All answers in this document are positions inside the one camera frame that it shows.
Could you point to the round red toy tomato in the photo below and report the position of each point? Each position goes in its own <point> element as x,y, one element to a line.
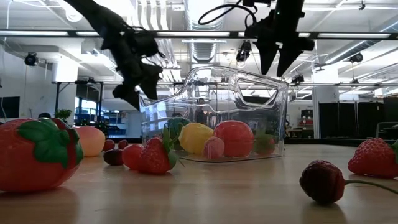
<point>236,137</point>

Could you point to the pink toy peach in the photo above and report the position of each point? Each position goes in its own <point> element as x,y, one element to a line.
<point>91,141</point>

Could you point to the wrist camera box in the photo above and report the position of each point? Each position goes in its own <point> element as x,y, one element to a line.
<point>146,43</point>
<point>256,2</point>

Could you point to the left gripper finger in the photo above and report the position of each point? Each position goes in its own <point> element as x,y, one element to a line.
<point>129,95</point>
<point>152,87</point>

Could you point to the black wall monitor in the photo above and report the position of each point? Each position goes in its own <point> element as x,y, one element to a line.
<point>9,107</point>

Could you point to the grey chair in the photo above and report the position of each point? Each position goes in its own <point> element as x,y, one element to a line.
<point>387,126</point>

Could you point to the black partition panels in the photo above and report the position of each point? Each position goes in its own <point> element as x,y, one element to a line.
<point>351,119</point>

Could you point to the small red toy strawberry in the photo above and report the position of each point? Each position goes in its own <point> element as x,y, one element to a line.
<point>154,157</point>
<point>373,158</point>
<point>264,143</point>
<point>130,157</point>

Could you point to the black metal stand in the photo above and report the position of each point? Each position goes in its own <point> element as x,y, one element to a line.
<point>57,99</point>

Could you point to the small pink toy fruit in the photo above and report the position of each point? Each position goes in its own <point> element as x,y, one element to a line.
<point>214,148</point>

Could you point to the yellow toy lemon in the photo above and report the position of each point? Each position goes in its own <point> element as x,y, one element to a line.
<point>194,138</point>

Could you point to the black overhead rig beam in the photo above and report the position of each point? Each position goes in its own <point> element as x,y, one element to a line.
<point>234,34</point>

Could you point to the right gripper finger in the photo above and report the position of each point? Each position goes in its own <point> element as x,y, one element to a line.
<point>286,59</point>
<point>267,54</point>

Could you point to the dark red toy cherry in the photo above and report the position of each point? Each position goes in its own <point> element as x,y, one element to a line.
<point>122,144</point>
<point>109,145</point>
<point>323,182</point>
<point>113,157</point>

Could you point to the green background plant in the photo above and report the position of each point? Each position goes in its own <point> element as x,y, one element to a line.
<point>63,114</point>

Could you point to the shelf with red boxes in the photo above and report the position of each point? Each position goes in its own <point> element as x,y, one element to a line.
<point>307,121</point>

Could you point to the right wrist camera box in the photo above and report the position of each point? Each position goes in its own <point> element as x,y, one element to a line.
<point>256,2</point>

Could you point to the silver ventilation duct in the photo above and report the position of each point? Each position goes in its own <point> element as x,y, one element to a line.
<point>203,46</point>

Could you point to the clear plastic container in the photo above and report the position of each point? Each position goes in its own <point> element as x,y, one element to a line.
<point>217,93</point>

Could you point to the black ceiling spotlight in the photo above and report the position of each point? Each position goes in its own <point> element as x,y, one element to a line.
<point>31,59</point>
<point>297,79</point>
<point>356,57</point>
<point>244,51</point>

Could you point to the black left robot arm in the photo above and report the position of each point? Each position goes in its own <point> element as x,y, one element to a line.
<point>93,15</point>

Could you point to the person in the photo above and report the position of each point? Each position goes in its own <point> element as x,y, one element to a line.
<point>44,115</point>

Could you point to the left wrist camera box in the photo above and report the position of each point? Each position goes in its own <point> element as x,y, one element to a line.
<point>146,43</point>

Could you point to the large red toy strawberry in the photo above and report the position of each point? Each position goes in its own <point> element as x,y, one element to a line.
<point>31,168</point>

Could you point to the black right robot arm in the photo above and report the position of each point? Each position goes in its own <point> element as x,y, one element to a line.
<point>289,4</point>

